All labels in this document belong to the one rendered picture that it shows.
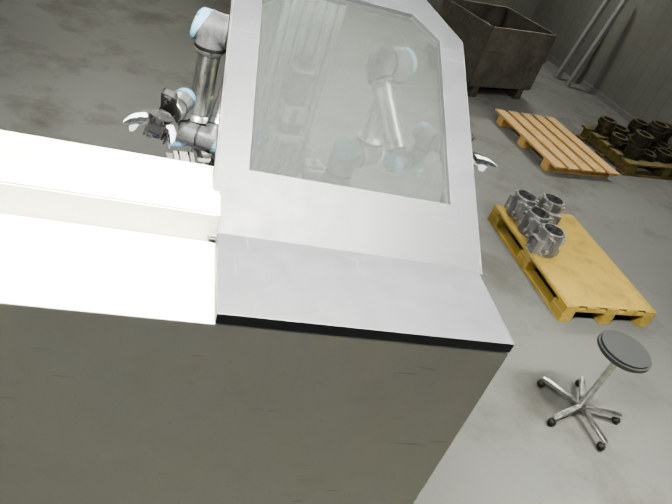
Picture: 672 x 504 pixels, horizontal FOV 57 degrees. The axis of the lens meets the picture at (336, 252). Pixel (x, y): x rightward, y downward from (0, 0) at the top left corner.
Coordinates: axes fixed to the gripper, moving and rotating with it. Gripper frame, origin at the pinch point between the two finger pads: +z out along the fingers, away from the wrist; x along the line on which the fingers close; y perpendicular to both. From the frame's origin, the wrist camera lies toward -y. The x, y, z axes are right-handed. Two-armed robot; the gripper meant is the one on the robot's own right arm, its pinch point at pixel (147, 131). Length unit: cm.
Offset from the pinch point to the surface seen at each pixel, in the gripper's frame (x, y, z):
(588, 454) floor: -252, 113, -74
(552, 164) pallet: -277, 99, -438
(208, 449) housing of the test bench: -54, 35, 68
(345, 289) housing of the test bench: -67, -14, 49
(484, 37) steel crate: -177, 51, -587
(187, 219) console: -27, -10, 45
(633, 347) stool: -247, 59, -106
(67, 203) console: -2, -7, 53
